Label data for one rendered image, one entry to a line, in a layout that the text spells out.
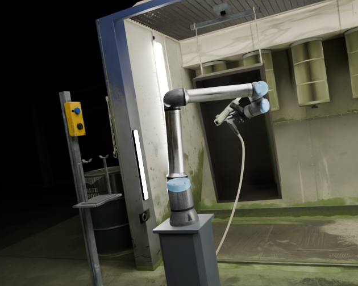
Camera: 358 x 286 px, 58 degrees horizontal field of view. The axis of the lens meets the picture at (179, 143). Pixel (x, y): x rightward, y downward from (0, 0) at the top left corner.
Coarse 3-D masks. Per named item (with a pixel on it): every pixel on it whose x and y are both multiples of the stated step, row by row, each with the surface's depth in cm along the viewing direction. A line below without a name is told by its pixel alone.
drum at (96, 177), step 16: (96, 176) 336; (112, 176) 338; (96, 192) 337; (112, 192) 338; (96, 208) 339; (112, 208) 338; (96, 224) 342; (112, 224) 338; (128, 224) 345; (96, 240) 345; (112, 240) 339; (128, 240) 345
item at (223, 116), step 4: (236, 100) 255; (228, 108) 247; (224, 112) 244; (228, 112) 246; (216, 116) 240; (220, 116) 240; (224, 116) 243; (216, 120) 239; (220, 120) 239; (224, 120) 248; (228, 124) 248; (232, 124) 247; (232, 128) 248; (236, 128) 250; (236, 132) 249
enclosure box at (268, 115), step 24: (216, 72) 302; (240, 72) 268; (264, 72) 281; (264, 96) 269; (264, 120) 309; (216, 144) 330; (240, 144) 323; (264, 144) 316; (216, 168) 325; (240, 168) 330; (264, 168) 323; (216, 192) 307; (240, 192) 322; (264, 192) 310
